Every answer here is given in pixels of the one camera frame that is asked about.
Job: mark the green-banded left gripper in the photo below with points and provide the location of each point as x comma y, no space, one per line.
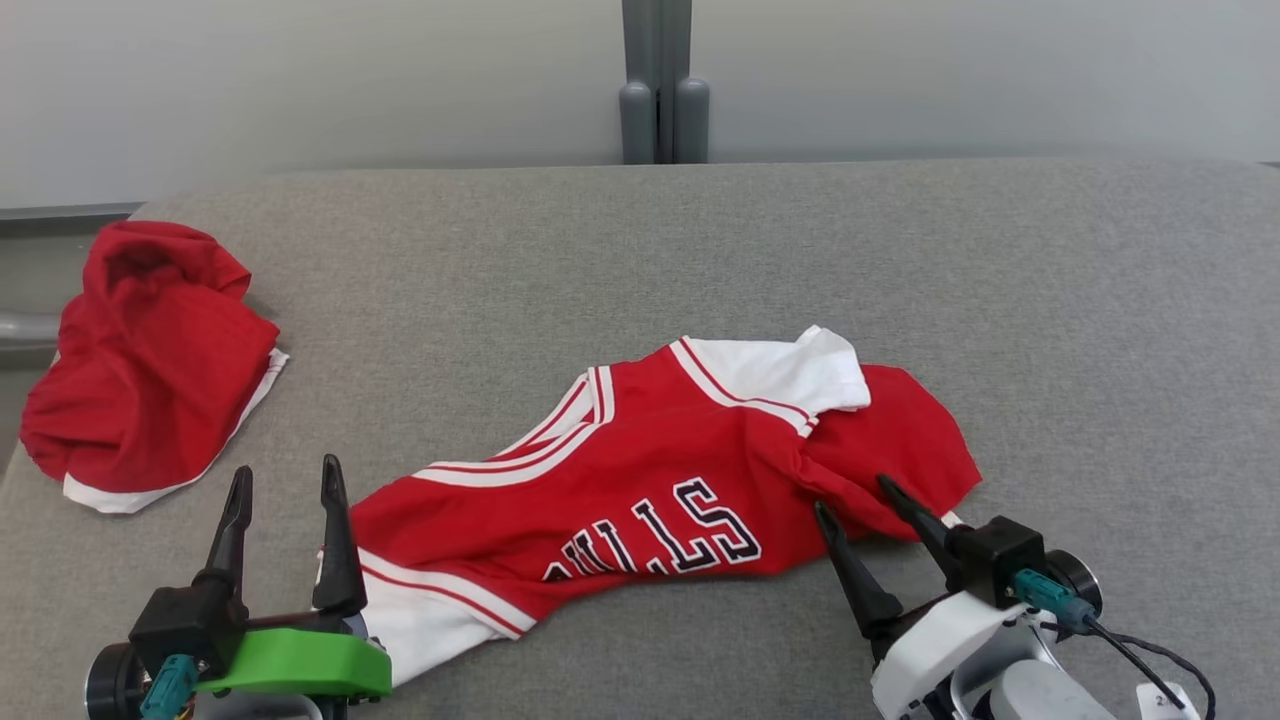
300,665

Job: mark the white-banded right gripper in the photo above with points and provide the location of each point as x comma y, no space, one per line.
930,650

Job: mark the red white-trimmed basketball shorts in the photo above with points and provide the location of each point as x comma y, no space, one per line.
150,390

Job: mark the red Bulls basketball jersey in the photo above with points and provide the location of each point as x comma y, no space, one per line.
640,470

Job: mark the white paper label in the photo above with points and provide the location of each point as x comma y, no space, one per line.
1165,702

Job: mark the grey metal tube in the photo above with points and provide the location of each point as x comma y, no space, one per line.
25,328

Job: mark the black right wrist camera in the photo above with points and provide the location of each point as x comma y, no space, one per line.
995,555

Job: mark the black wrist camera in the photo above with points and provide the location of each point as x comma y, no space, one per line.
180,620
995,555

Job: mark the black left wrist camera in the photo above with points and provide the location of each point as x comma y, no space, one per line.
180,620

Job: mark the dark grey metal frame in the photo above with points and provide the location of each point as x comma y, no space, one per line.
60,220

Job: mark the grey metal partition post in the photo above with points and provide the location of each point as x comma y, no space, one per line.
660,90

